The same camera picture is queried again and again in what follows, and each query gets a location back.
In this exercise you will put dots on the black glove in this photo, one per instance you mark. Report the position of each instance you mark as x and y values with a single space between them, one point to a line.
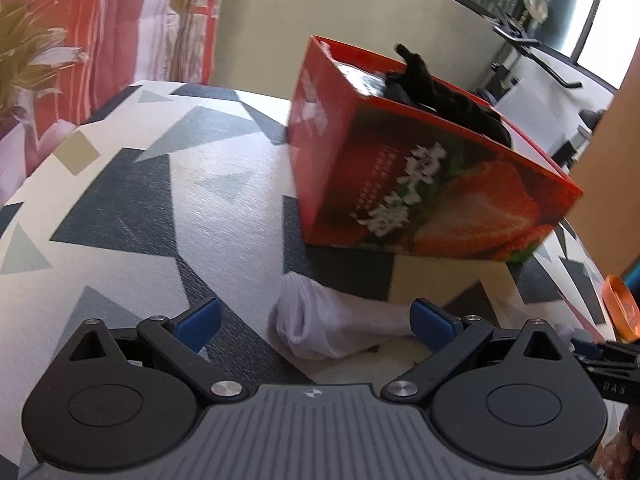
440 95

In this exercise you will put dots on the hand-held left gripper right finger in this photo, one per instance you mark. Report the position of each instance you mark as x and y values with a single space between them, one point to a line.
432 325

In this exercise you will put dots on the person's right hand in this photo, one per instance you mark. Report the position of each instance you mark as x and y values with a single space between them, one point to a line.
627 445

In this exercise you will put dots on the white sock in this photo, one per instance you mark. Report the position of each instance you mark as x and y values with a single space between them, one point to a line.
320 322

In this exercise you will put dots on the geometric patterned tablecloth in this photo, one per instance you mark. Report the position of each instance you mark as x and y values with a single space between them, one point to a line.
150 185

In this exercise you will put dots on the black exercise bike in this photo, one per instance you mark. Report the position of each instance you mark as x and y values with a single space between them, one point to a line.
517 36

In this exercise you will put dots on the red strawberry cardboard box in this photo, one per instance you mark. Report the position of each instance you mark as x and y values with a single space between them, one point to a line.
360 170

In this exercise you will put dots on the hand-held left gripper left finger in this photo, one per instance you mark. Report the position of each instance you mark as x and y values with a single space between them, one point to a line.
200 321

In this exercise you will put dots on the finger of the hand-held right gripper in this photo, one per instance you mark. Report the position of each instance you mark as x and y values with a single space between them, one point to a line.
597 349

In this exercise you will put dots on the wooden panel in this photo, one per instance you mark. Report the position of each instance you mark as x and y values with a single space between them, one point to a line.
615 185

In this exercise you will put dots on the blue plastic item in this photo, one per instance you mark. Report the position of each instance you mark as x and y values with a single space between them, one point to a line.
632 275

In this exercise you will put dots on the white board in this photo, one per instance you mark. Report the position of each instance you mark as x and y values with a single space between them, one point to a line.
540 110

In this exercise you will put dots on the orange plastic dish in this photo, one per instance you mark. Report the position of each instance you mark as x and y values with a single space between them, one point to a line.
622 310

